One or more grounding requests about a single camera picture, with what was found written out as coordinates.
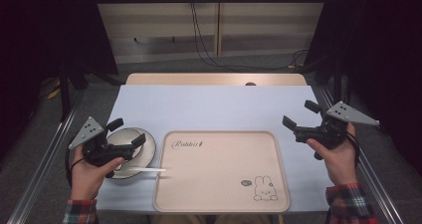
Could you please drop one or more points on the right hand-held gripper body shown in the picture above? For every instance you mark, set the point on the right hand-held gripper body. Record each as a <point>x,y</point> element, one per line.
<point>328,132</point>

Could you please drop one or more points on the yellow strip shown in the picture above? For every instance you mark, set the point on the yellow strip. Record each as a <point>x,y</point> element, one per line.
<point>53,94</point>

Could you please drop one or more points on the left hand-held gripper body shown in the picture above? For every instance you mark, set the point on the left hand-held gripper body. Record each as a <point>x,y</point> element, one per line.
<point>94,147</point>

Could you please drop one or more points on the light blue table mat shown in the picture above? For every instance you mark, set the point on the light blue table mat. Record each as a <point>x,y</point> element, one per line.
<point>212,108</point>

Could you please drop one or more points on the black metal stand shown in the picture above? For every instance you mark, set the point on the black metal stand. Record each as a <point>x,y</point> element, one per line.
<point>65,98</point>

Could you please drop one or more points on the person's left hand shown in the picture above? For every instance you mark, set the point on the person's left hand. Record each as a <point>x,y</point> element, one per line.
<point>86,180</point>

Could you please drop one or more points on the beige tray with rabbit print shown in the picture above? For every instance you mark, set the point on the beige tray with rabbit print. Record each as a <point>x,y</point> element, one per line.
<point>219,171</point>

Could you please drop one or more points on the white bowl with black rim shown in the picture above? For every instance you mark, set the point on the white bowl with black rim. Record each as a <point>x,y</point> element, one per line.
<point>124,137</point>

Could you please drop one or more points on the white plate with black rim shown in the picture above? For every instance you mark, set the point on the white plate with black rim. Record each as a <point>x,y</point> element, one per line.
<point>149,152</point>

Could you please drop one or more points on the metal floor rail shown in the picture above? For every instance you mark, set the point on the metal floor rail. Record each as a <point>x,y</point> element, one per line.
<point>49,151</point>
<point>375,180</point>

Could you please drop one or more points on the dark curtain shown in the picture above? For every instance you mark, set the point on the dark curtain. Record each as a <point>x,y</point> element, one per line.
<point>40,35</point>
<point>381,51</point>

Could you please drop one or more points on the person's right hand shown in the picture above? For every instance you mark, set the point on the person's right hand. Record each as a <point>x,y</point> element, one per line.
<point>341,166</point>

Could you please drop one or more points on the wooden table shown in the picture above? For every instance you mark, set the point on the wooden table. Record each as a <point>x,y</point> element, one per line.
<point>199,79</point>

